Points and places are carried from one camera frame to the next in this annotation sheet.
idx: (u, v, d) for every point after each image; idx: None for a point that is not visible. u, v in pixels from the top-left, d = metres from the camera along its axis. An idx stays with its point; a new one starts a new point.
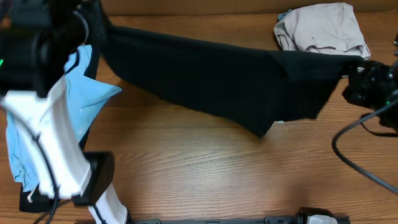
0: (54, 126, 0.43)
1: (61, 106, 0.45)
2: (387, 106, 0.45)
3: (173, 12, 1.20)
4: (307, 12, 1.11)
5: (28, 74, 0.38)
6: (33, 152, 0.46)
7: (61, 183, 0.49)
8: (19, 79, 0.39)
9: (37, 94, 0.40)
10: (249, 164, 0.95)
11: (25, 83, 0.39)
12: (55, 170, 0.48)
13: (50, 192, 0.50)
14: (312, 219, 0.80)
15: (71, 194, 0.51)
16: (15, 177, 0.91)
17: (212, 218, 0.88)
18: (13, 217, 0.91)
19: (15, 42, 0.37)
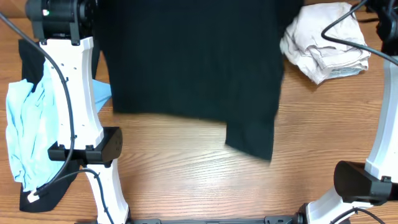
0: (81, 75, 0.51)
1: (88, 61, 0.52)
2: (381, 188, 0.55)
3: None
4: (308, 11, 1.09)
5: (66, 23, 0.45)
6: (59, 103, 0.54)
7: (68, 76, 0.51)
8: (59, 27, 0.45)
9: (73, 40, 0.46)
10: (249, 164, 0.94)
11: (64, 32, 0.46)
12: (76, 119, 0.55)
13: (68, 143, 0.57)
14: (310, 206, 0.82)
15: (86, 145, 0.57)
16: (15, 177, 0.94)
17: (212, 218, 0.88)
18: (11, 217, 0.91)
19: (61, 0, 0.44)
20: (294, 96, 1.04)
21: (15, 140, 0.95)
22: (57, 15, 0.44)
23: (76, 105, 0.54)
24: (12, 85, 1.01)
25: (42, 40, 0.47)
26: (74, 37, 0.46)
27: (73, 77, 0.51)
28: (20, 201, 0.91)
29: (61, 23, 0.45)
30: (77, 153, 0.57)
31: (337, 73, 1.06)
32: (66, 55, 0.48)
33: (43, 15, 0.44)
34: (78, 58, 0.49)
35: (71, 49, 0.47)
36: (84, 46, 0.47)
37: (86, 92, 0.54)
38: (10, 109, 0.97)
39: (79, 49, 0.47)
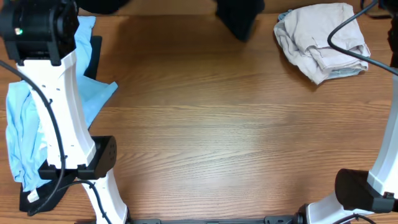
0: (64, 96, 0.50)
1: (71, 79, 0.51)
2: (381, 206, 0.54)
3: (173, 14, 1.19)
4: (307, 12, 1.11)
5: (43, 42, 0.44)
6: (45, 126, 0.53)
7: (51, 96, 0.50)
8: (35, 45, 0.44)
9: (52, 60, 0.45)
10: (249, 164, 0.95)
11: (42, 50, 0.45)
12: (64, 139, 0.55)
13: (58, 163, 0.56)
14: (310, 208, 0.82)
15: (78, 165, 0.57)
16: (14, 177, 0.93)
17: (212, 218, 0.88)
18: (12, 217, 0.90)
19: (33, 16, 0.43)
20: (294, 96, 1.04)
21: (15, 140, 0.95)
22: (30, 32, 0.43)
23: (62, 126, 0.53)
24: (12, 86, 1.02)
25: (18, 61, 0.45)
26: (54, 55, 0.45)
27: (57, 99, 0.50)
28: (20, 201, 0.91)
29: (37, 43, 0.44)
30: (69, 170, 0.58)
31: (336, 74, 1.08)
32: (46, 76, 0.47)
33: (17, 33, 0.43)
34: (60, 78, 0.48)
35: (51, 70, 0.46)
36: (64, 65, 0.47)
37: (72, 112, 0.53)
38: (10, 109, 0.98)
39: (60, 70, 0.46)
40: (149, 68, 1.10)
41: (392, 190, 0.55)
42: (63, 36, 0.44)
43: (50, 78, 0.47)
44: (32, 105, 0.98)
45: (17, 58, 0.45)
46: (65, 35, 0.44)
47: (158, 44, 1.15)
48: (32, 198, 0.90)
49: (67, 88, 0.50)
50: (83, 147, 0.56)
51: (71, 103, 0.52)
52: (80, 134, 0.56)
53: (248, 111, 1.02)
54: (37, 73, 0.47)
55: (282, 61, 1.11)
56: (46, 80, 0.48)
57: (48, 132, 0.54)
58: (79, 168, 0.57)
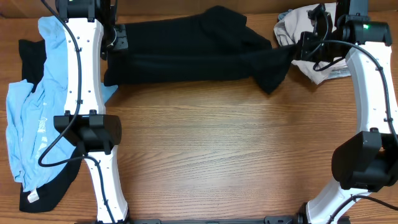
0: (91, 46, 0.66)
1: (99, 43, 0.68)
2: (370, 135, 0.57)
3: (173, 12, 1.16)
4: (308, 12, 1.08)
5: (84, 6, 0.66)
6: (71, 72, 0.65)
7: (82, 46, 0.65)
8: (78, 9, 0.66)
9: (88, 18, 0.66)
10: (249, 164, 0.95)
11: (81, 12, 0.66)
12: (83, 85, 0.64)
13: (73, 109, 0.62)
14: (310, 205, 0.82)
15: (90, 111, 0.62)
16: (14, 177, 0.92)
17: (212, 218, 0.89)
18: (11, 217, 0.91)
19: None
20: (295, 96, 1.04)
21: (15, 140, 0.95)
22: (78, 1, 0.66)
23: (85, 73, 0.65)
24: (11, 85, 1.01)
25: (64, 18, 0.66)
26: (89, 15, 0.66)
27: (85, 48, 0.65)
28: (20, 201, 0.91)
29: (80, 7, 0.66)
30: (81, 118, 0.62)
31: (337, 74, 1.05)
32: (83, 29, 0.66)
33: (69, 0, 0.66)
34: (91, 32, 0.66)
35: (86, 25, 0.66)
36: (96, 23, 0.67)
37: (94, 64, 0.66)
38: (10, 108, 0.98)
39: (91, 24, 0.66)
40: None
41: (376, 126, 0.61)
42: (99, 10, 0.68)
43: (84, 32, 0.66)
44: (32, 105, 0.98)
45: (63, 17, 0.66)
46: (101, 10, 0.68)
47: None
48: (32, 198, 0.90)
49: (94, 42, 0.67)
50: (96, 97, 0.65)
51: (94, 57, 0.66)
52: (97, 88, 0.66)
53: (248, 110, 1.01)
54: (76, 27, 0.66)
55: None
56: (81, 33, 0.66)
57: (72, 77, 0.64)
58: (91, 112, 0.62)
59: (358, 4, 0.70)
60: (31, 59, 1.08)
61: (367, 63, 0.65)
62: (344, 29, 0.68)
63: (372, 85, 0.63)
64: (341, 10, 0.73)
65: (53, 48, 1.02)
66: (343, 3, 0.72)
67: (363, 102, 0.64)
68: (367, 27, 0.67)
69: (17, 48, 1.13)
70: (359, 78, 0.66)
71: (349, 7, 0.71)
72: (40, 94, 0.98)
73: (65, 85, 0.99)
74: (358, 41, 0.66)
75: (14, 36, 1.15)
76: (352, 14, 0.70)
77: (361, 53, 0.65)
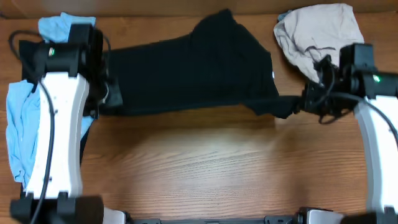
0: (71, 109, 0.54)
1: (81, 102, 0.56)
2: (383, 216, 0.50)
3: (173, 13, 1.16)
4: (307, 13, 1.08)
5: (68, 61, 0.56)
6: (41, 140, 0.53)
7: (58, 107, 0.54)
8: (60, 65, 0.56)
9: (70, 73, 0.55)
10: (249, 164, 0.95)
11: (63, 68, 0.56)
12: (55, 158, 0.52)
13: (37, 190, 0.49)
14: (311, 213, 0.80)
15: (60, 191, 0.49)
16: (14, 177, 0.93)
17: (212, 218, 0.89)
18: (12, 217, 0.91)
19: (63, 48, 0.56)
20: None
21: (15, 140, 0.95)
22: (60, 55, 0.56)
23: (58, 141, 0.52)
24: (12, 85, 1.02)
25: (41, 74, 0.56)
26: (71, 73, 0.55)
27: (63, 110, 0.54)
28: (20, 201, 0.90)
29: (62, 61, 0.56)
30: (48, 201, 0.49)
31: None
32: (62, 87, 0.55)
33: (49, 55, 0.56)
34: (72, 90, 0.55)
35: (66, 83, 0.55)
36: (79, 79, 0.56)
37: (73, 126, 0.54)
38: (11, 109, 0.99)
39: (74, 81, 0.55)
40: None
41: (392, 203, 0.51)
42: (85, 66, 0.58)
43: (63, 90, 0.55)
44: (32, 104, 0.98)
45: (40, 70, 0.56)
46: (87, 66, 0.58)
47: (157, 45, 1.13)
48: None
49: (74, 101, 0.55)
50: (71, 171, 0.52)
51: (74, 121, 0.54)
52: (74, 163, 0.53)
53: (247, 111, 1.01)
54: (55, 86, 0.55)
55: (282, 61, 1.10)
56: (60, 92, 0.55)
57: (42, 150, 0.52)
58: (60, 195, 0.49)
59: (365, 54, 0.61)
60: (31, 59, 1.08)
61: (379, 122, 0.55)
62: (352, 80, 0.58)
63: (385, 148, 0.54)
64: (345, 58, 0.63)
65: None
66: (347, 51, 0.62)
67: (375, 165, 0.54)
68: (378, 79, 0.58)
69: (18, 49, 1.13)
70: (370, 141, 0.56)
71: (354, 58, 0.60)
72: (40, 96, 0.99)
73: None
74: (369, 94, 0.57)
75: (14, 37, 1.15)
76: (359, 65, 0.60)
77: (373, 109, 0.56)
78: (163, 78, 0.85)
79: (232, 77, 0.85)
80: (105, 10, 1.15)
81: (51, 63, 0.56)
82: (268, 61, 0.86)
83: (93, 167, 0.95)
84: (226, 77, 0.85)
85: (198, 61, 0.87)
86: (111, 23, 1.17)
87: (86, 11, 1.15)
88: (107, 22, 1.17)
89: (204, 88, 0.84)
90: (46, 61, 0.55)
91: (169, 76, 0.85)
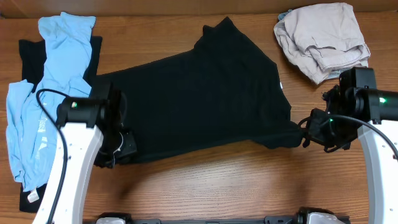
0: (84, 156, 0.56)
1: (94, 152, 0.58)
2: None
3: (173, 12, 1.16)
4: (307, 12, 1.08)
5: (87, 114, 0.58)
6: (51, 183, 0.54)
7: (71, 154, 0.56)
8: (79, 117, 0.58)
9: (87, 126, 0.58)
10: (249, 163, 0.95)
11: (82, 121, 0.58)
12: (61, 201, 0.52)
13: None
14: (311, 216, 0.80)
15: None
16: (14, 177, 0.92)
17: (212, 218, 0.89)
18: (12, 217, 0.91)
19: (85, 102, 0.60)
20: (294, 96, 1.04)
21: (15, 140, 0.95)
22: (81, 106, 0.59)
23: (68, 185, 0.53)
24: (12, 85, 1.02)
25: (61, 125, 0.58)
26: (88, 125, 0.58)
27: (76, 158, 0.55)
28: (20, 201, 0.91)
29: (81, 114, 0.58)
30: None
31: (337, 74, 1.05)
32: (79, 135, 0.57)
33: (71, 107, 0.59)
34: (87, 139, 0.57)
35: (83, 132, 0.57)
36: (96, 130, 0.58)
37: (82, 177, 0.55)
38: (11, 108, 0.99)
39: (91, 131, 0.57)
40: None
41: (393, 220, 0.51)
42: (103, 121, 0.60)
43: (80, 139, 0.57)
44: (33, 104, 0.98)
45: (61, 121, 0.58)
46: (105, 121, 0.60)
47: (157, 45, 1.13)
48: (32, 198, 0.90)
49: (89, 149, 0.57)
50: (74, 217, 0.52)
51: (84, 172, 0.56)
52: (76, 217, 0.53)
53: None
54: (72, 134, 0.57)
55: (282, 61, 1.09)
56: (75, 139, 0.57)
57: (50, 190, 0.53)
58: None
59: (366, 76, 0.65)
60: (31, 59, 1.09)
61: (383, 145, 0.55)
62: (357, 99, 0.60)
63: (389, 171, 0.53)
64: (347, 82, 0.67)
65: (53, 48, 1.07)
66: (349, 76, 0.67)
67: (377, 187, 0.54)
68: (384, 100, 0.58)
69: (17, 48, 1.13)
70: (374, 165, 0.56)
71: (356, 81, 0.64)
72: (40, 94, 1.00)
73: (64, 85, 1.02)
74: (373, 118, 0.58)
75: (14, 37, 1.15)
76: (360, 87, 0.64)
77: (376, 133, 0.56)
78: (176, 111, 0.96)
79: (240, 102, 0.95)
80: (105, 11, 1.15)
81: (71, 114, 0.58)
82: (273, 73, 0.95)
83: (92, 168, 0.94)
84: (235, 101, 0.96)
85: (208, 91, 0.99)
86: (111, 23, 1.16)
87: (85, 11, 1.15)
88: (107, 22, 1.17)
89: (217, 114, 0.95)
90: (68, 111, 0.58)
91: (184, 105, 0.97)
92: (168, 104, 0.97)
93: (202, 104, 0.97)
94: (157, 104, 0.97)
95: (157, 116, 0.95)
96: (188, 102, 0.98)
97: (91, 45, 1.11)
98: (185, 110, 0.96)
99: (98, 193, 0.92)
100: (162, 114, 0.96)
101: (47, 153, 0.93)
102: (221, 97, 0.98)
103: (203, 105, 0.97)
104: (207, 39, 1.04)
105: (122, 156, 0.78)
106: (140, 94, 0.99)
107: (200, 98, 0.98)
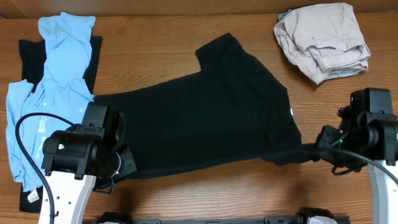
0: (72, 211, 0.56)
1: (83, 203, 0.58)
2: None
3: (173, 12, 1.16)
4: (307, 12, 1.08)
5: (77, 158, 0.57)
6: None
7: (58, 208, 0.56)
8: (68, 161, 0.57)
9: (78, 173, 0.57)
10: (249, 164, 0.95)
11: (72, 165, 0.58)
12: None
13: None
14: (312, 221, 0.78)
15: None
16: (14, 177, 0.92)
17: (212, 218, 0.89)
18: (12, 217, 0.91)
19: (74, 143, 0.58)
20: (294, 96, 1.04)
21: (15, 140, 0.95)
22: (70, 150, 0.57)
23: None
24: (12, 85, 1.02)
25: (48, 171, 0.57)
26: (77, 172, 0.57)
27: (63, 213, 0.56)
28: (20, 201, 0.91)
29: (71, 158, 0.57)
30: None
31: (337, 74, 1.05)
32: (67, 189, 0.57)
33: (60, 149, 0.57)
34: (76, 192, 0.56)
35: (71, 183, 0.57)
36: (86, 178, 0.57)
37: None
38: (11, 108, 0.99)
39: (79, 182, 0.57)
40: (149, 68, 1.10)
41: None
42: (93, 161, 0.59)
43: (68, 192, 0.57)
44: (33, 105, 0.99)
45: (48, 167, 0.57)
46: (96, 160, 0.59)
47: (158, 45, 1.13)
48: (32, 198, 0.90)
49: (78, 202, 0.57)
50: None
51: (74, 222, 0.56)
52: None
53: None
54: (59, 184, 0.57)
55: (282, 61, 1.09)
56: (63, 192, 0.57)
57: None
58: None
59: (381, 100, 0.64)
60: (31, 59, 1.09)
61: (393, 188, 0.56)
62: (370, 131, 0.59)
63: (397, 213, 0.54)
64: (359, 103, 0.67)
65: (53, 48, 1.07)
66: (362, 96, 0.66)
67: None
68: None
69: (17, 49, 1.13)
70: (382, 206, 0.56)
71: (370, 104, 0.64)
72: (40, 94, 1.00)
73: (64, 84, 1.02)
74: (387, 159, 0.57)
75: (13, 37, 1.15)
76: (375, 111, 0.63)
77: (388, 176, 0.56)
78: (180, 127, 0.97)
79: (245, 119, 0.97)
80: (105, 11, 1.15)
81: (60, 157, 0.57)
82: (283, 98, 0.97)
83: None
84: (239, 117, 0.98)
85: (213, 106, 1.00)
86: (111, 23, 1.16)
87: (85, 11, 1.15)
88: (107, 22, 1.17)
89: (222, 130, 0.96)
90: (55, 155, 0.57)
91: (189, 121, 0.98)
92: (173, 121, 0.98)
93: (206, 121, 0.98)
94: (161, 119, 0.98)
95: (161, 131, 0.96)
96: (193, 119, 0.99)
97: (91, 45, 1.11)
98: (189, 127, 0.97)
99: (98, 193, 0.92)
100: (166, 131, 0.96)
101: None
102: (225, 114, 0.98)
103: (208, 121, 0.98)
104: (211, 56, 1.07)
105: (122, 176, 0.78)
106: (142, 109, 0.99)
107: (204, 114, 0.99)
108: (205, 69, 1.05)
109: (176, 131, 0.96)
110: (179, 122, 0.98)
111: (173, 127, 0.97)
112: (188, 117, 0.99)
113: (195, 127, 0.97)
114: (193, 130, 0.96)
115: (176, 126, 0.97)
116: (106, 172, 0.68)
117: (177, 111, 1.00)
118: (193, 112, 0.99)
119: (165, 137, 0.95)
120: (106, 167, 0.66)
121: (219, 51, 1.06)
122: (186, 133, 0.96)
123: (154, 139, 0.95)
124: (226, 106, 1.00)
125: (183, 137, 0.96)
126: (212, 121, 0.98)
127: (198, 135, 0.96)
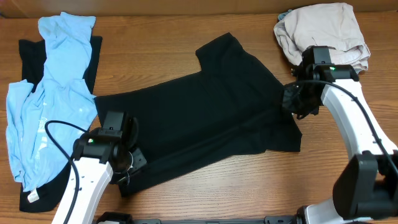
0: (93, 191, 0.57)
1: (102, 186, 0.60)
2: (367, 186, 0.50)
3: (173, 12, 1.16)
4: (307, 12, 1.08)
5: (102, 150, 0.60)
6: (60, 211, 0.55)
7: (83, 186, 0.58)
8: (94, 153, 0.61)
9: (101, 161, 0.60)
10: (249, 164, 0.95)
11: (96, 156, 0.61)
12: None
13: None
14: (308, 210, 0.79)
15: None
16: (14, 177, 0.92)
17: (212, 218, 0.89)
18: (12, 217, 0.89)
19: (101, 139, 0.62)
20: None
21: (15, 141, 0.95)
22: (97, 142, 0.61)
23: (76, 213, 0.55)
24: (12, 85, 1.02)
25: (76, 157, 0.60)
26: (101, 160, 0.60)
27: (86, 190, 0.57)
28: (20, 201, 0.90)
29: (96, 149, 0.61)
30: None
31: None
32: (91, 168, 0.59)
33: (88, 142, 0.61)
34: (99, 172, 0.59)
35: (96, 165, 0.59)
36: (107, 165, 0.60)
37: (91, 206, 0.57)
38: (11, 109, 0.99)
39: (102, 165, 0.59)
40: (149, 67, 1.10)
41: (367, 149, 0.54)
42: (115, 157, 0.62)
43: (92, 171, 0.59)
44: (33, 105, 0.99)
45: (76, 154, 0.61)
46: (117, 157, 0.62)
47: (158, 44, 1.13)
48: (32, 198, 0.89)
49: (100, 182, 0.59)
50: None
51: (91, 204, 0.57)
52: None
53: None
54: (85, 165, 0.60)
55: (282, 61, 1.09)
56: (87, 172, 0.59)
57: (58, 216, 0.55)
58: None
59: (322, 53, 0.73)
60: (31, 59, 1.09)
61: (341, 96, 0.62)
62: (313, 74, 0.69)
63: (354, 114, 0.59)
64: (306, 60, 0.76)
65: (53, 48, 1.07)
66: (308, 53, 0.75)
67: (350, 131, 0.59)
68: (334, 68, 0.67)
69: (17, 48, 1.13)
70: (340, 114, 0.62)
71: (313, 57, 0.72)
72: (40, 94, 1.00)
73: (64, 84, 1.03)
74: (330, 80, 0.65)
75: (14, 37, 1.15)
76: (318, 62, 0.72)
77: (333, 87, 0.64)
78: (180, 127, 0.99)
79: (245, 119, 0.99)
80: (106, 11, 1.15)
81: (87, 150, 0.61)
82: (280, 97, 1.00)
83: None
84: (239, 117, 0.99)
85: (212, 106, 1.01)
86: (111, 23, 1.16)
87: (86, 11, 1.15)
88: (107, 21, 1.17)
89: (221, 129, 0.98)
90: (84, 146, 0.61)
91: (188, 122, 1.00)
92: (173, 121, 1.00)
93: (205, 121, 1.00)
94: (161, 121, 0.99)
95: (161, 132, 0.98)
96: (193, 119, 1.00)
97: (91, 45, 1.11)
98: (189, 127, 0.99)
99: None
100: (166, 131, 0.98)
101: (47, 153, 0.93)
102: (224, 114, 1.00)
103: (207, 122, 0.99)
104: (209, 57, 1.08)
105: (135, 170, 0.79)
106: (142, 111, 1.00)
107: (204, 114, 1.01)
108: (205, 68, 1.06)
109: (175, 132, 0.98)
110: (179, 123, 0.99)
111: (174, 128, 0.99)
112: (188, 117, 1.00)
113: (195, 126, 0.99)
114: (193, 130, 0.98)
115: (177, 126, 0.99)
116: (124, 168, 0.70)
117: (176, 111, 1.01)
118: (192, 114, 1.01)
119: (165, 137, 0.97)
120: (123, 163, 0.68)
121: (216, 52, 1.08)
122: (187, 133, 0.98)
123: (155, 139, 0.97)
124: (226, 106, 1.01)
125: (183, 137, 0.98)
126: (212, 121, 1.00)
127: (198, 135, 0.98)
